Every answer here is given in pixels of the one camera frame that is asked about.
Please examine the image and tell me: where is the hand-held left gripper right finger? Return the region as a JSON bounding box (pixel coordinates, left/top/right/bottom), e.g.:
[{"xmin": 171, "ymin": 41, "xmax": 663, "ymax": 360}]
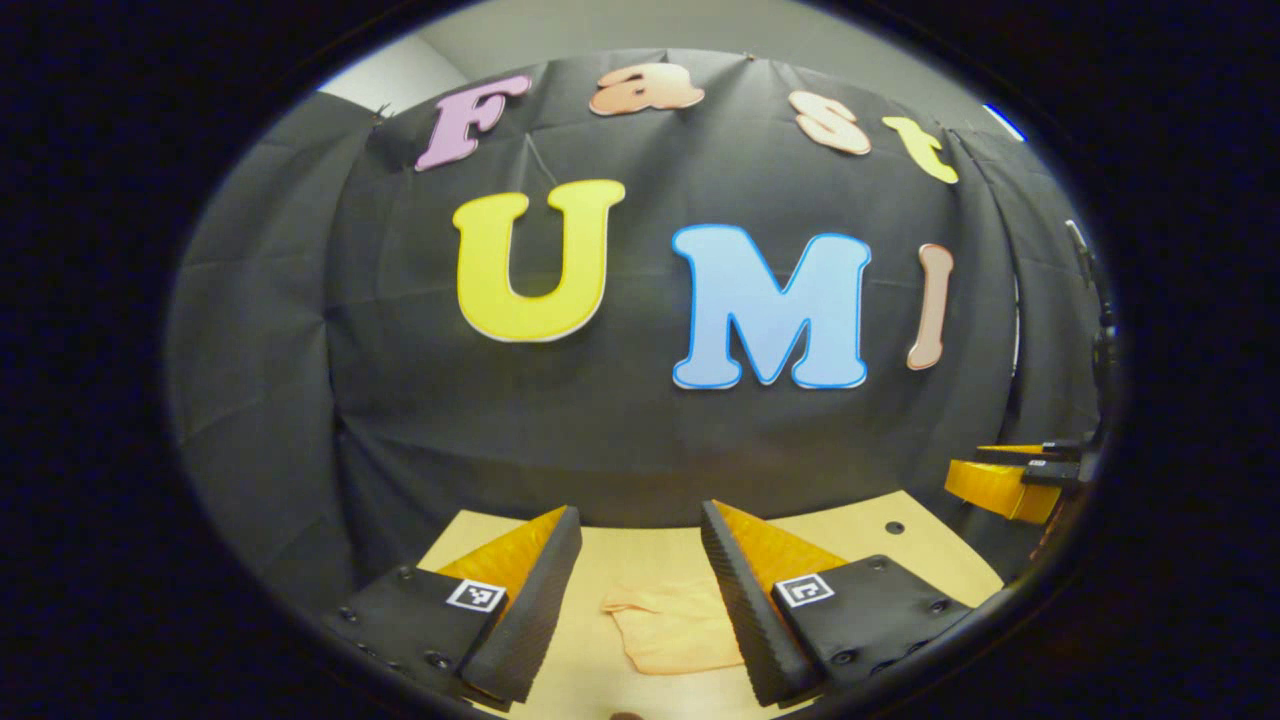
[{"xmin": 700, "ymin": 500, "xmax": 973, "ymax": 709}]

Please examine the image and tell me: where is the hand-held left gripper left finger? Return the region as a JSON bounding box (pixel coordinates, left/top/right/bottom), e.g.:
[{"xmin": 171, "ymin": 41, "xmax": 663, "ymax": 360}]
[{"xmin": 322, "ymin": 505, "xmax": 583, "ymax": 706}]

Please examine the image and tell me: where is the orange T-shirt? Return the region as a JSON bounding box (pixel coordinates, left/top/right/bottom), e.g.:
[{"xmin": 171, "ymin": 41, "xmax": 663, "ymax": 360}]
[{"xmin": 602, "ymin": 578, "xmax": 746, "ymax": 676}]

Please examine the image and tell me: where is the black backdrop cloth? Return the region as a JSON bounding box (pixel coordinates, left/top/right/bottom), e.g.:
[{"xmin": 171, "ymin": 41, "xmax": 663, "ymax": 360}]
[{"xmin": 165, "ymin": 48, "xmax": 1111, "ymax": 621}]

